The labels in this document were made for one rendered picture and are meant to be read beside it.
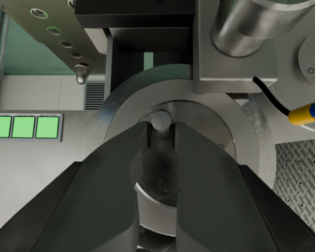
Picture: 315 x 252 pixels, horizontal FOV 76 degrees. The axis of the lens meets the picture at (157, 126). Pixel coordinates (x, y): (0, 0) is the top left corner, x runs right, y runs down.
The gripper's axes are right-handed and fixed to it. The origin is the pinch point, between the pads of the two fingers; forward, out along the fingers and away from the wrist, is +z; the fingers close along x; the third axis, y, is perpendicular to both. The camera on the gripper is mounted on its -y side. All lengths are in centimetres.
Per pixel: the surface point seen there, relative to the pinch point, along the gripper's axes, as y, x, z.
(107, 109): 1.1, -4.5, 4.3
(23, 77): 85, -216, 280
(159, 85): -0.8, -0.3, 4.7
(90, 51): 2.3, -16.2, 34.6
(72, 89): 100, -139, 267
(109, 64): -1.7, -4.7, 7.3
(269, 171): 4.7, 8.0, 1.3
